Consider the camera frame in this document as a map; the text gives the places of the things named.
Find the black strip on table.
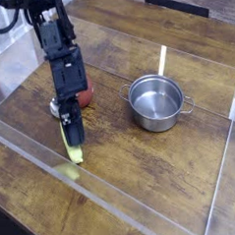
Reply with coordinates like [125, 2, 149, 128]
[144, 0, 209, 18]

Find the clear acrylic front barrier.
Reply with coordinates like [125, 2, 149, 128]
[0, 120, 196, 235]

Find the small steel pot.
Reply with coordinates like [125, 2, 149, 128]
[119, 74, 195, 133]

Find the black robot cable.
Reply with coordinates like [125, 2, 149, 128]
[0, 6, 23, 35]

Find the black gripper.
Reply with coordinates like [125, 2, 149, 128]
[44, 44, 88, 147]

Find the toy mushroom brown cap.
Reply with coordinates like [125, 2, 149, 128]
[77, 76, 93, 108]

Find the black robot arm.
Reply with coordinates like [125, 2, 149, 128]
[0, 0, 88, 147]

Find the green handled metal spoon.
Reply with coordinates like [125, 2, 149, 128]
[50, 97, 84, 164]

